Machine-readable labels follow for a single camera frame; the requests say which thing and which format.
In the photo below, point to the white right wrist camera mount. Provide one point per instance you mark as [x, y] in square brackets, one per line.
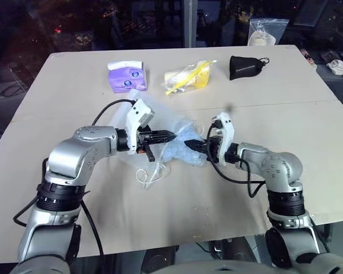
[227, 128]

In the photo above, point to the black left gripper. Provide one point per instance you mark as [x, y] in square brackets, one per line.
[144, 141]

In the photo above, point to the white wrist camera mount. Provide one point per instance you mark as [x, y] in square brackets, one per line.
[137, 114]
[227, 128]

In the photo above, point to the yellow zip bag with items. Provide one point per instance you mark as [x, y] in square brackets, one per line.
[197, 77]

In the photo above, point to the white cloth bag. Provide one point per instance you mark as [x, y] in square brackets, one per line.
[338, 67]

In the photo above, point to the clear zip bag, cream contents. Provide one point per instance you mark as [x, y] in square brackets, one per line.
[267, 31]

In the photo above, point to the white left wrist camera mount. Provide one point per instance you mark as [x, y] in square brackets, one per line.
[137, 114]

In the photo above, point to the purple tissue pack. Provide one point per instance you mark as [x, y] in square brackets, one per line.
[127, 78]

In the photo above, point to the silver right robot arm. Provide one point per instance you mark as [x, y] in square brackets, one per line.
[277, 168]

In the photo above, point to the white window post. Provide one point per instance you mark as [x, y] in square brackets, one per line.
[190, 23]

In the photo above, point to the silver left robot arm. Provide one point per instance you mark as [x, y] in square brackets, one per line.
[71, 154]

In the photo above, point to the dark rounded shape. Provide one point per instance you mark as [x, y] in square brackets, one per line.
[160, 261]

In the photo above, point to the light blue towel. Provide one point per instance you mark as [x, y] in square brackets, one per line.
[174, 151]

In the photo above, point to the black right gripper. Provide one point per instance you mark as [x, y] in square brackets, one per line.
[213, 148]

